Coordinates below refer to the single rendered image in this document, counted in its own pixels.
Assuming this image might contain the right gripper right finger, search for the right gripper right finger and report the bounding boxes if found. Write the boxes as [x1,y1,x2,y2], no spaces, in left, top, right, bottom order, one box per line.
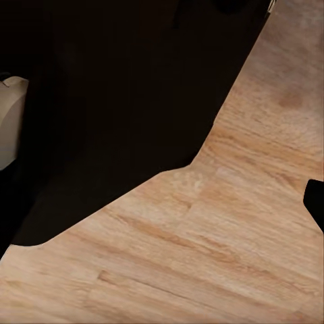
[303,179,324,233]

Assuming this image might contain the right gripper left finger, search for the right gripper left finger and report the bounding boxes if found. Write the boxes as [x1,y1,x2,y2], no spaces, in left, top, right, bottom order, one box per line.
[0,180,34,259]

